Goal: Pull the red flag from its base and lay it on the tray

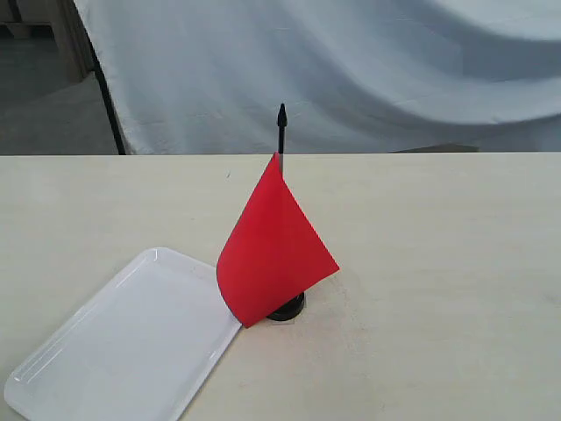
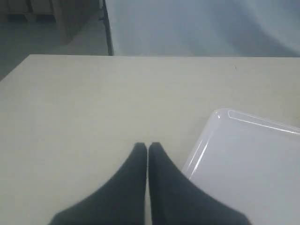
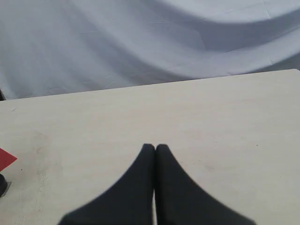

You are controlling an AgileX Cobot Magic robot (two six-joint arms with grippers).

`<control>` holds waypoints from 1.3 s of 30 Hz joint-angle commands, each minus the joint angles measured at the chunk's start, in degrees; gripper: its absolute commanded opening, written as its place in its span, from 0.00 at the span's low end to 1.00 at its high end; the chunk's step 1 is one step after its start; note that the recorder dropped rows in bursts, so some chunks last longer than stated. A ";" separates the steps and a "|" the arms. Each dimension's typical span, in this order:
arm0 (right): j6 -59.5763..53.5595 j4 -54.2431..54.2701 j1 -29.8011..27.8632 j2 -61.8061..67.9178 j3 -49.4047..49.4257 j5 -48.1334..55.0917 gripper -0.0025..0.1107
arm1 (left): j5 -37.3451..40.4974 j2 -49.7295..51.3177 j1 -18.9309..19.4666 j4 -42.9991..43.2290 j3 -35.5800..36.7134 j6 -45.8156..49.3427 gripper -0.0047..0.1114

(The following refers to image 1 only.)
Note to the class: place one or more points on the white rectangular plastic tray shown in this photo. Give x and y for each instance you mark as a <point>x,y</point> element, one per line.
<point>139,349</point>

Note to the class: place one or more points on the red flag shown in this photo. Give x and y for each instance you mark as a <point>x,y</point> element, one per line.
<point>273,253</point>

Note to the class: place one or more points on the black backdrop stand pole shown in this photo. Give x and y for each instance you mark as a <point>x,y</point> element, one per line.
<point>107,102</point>

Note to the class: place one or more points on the white backdrop cloth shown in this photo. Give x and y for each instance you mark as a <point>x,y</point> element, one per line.
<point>354,76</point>

